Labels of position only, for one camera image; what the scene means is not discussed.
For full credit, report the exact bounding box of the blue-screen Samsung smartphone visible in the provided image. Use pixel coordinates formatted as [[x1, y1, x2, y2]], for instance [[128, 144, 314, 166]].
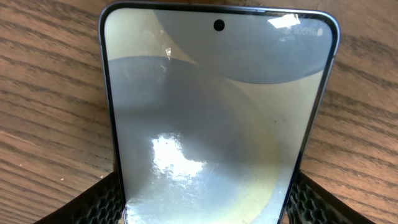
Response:
[[98, 1, 340, 224]]

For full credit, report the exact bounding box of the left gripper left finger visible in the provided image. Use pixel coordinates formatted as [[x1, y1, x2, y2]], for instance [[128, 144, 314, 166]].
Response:
[[34, 172, 124, 224]]

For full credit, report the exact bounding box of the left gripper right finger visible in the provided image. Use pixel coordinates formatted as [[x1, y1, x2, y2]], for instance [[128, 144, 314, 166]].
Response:
[[286, 172, 374, 224]]

